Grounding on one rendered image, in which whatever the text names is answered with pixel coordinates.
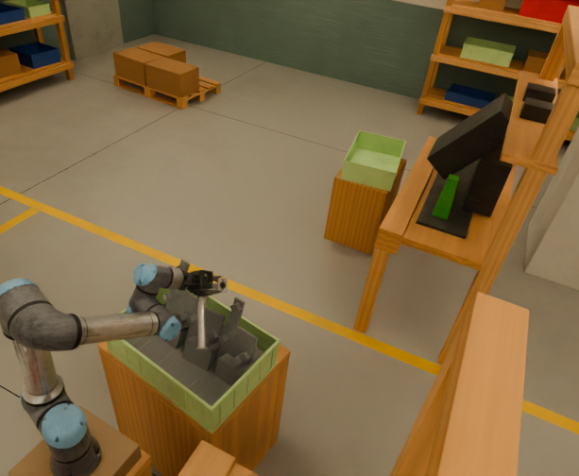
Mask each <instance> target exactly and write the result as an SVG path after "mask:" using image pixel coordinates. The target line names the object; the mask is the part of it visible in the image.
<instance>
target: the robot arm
mask: <svg viewBox="0 0 579 476"><path fill-rule="evenodd" d="M221 277H222V276H215V275H214V274H213V272H212V271H207V270H196V271H193V272H191V273H189V272H187V273H186V271H185V270H183V269H179V268H175V267H173V265H170V267H169V266H164V265H157V264H153V263H139V264H138V265H137V266H136V267H135V269H134V274H133V281H134V282H135V284H137V285H136V287H135V289H134V292H133V294H132V296H131V298H130V299H129V301H128V306H127V309H126V311H127V313H126V314H103V315H90V316H78V315H77V314H64V313H61V312H59V311H58V310H56V309H55V308H54V307H53V305H52V304H51V303H50V302H49V300H48V299H47V298H46V297H45V295H44V294H43V293H42V291H41V290H40V289H39V286H38V285H37V284H35V283H34V282H33V281H32V280H28V279H13V280H8V281H6V282H4V283H3V284H1V285H0V325H1V328H2V332H3V334H4V335H5V337H7V339H9V340H11V341H12V343H13V346H14V349H15V352H16V355H17V359H18V362H19V366H20V368H21V371H22V375H23V378H24V381H25V385H24V387H23V389H22V391H21V394H20V400H21V403H22V405H23V407H24V409H25V410H26V411H27V413H28V414H29V416H30V417H31V419H32V421H33V422H34V424H35V425H36V427H37V429H38V430H39V432H40V433H41V435H42V437H43V439H44V440H45V442H46V444H47V446H48V448H49V449H50V452H51V457H50V469H51V471H52V474H53V475H54V476H89V475H91V474H92V473H93V472H94V471H95V469H96V468H97V466H98V464H99V462H100V459H101V449H100V445H99V443H98V441H97V440H96V439H95V438H94V437H93V436H91V435H90V432H89V428H88V425H87V419H86V417H85V415H84V413H83V412H82V410H81V409H80V408H79V407H78V406H76V405H74V404H73V402H72V401H71V400H70V398H69V397H68V395H67V393H66V391H65V387H64V383H63V379H62V377H61V376H60V375H59V374H56V370H55V367H54V362H53V358H52V354H51V351H64V350H72V349H77V348H78V347H79V345H85V344H92V343H100V342H108V341H115V340H123V339H130V338H137V337H145V336H152V335H158V336H159V337H160V338H161V339H162V340H164V341H170V340H172V339H174V338H175V337H176V336H177V335H178V334H179V332H180V329H181V324H180V322H179V321H178V320H177V319H176V317H175V316H174V315H172V314H171V313H170V312H169V311H168V310H167V309H166V308H165V307H164V306H163V305H162V304H161V303H160V302H159V301H158V300H157V299H156V296H157V294H158V293H159V290H160V288H165V289H173V290H177V289H179V291H184V290H185V289H186V287H188V290H189V291H190V293H194V295H197V296H199V297H206V296H211V295H216V294H219V292H221V291H220V290H217V289H214V288H213V281H216V282H217V279H218V278H221ZM212 288H213V289H212Z"/></svg>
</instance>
